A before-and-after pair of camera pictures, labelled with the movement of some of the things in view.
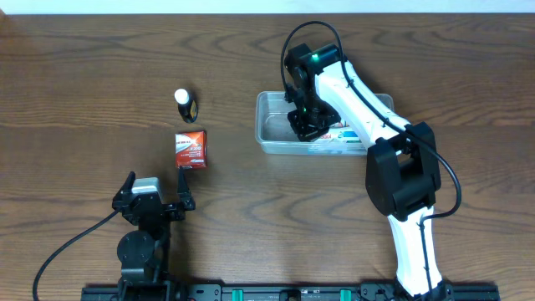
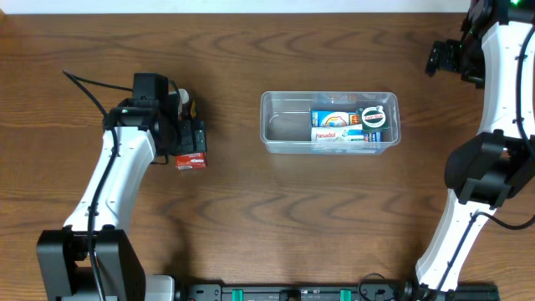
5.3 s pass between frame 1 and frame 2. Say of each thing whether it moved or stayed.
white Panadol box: stayed
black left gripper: moved
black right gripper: moved
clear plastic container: stayed
